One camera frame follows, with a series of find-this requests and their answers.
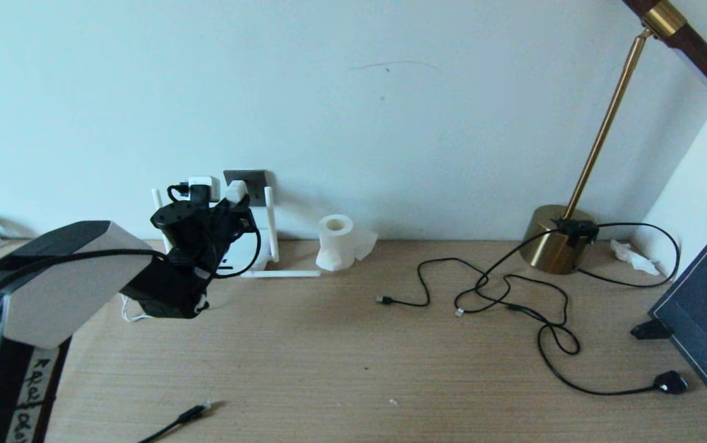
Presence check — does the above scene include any thin white adapter cable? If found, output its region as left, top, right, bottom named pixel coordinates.
left=121, top=294, right=145, bottom=322

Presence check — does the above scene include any black ethernet cable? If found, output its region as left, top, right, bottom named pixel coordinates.
left=137, top=400, right=212, bottom=443

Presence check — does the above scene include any white router with antennas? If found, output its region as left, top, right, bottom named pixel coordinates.
left=152, top=186, right=322, bottom=279

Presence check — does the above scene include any white toilet paper roll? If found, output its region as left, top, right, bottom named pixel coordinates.
left=315, top=214, right=378, bottom=272

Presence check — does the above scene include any brass desk lamp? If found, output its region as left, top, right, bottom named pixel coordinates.
left=521, top=0, right=707, bottom=276

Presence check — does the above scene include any crumpled white tissue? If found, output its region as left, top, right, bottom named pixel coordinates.
left=610, top=239, right=661, bottom=276

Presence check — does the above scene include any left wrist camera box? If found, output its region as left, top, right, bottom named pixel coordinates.
left=187, top=176, right=221, bottom=204

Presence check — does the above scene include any grey wall socket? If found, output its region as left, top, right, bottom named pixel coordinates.
left=223, top=170, right=271, bottom=207

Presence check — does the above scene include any thin black USB cable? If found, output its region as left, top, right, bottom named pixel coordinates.
left=376, top=257, right=569, bottom=328

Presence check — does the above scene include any black inline cord switch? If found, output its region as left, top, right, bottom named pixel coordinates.
left=552, top=218, right=600, bottom=247

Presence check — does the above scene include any black lamp power cable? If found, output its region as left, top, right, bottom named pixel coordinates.
left=455, top=221, right=689, bottom=396

